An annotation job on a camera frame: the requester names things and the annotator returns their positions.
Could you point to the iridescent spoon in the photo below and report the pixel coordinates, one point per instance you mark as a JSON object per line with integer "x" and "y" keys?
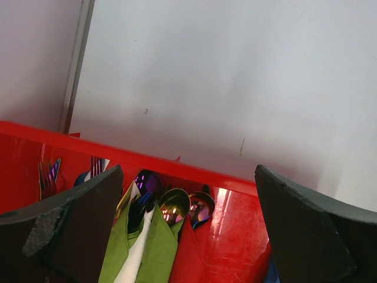
{"x": 201, "y": 209}
{"x": 174, "y": 205}

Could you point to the green napkin roll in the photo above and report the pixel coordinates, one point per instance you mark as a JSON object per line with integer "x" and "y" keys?
{"x": 146, "y": 255}

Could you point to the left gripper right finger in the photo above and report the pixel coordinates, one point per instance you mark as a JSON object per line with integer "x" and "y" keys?
{"x": 315, "y": 238}

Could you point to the red plastic bin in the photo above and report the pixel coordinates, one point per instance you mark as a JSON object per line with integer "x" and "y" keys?
{"x": 237, "y": 247}

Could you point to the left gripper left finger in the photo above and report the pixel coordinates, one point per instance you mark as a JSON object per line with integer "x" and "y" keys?
{"x": 62, "y": 238}

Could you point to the iridescent fork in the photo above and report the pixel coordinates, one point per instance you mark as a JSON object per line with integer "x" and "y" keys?
{"x": 48, "y": 175}

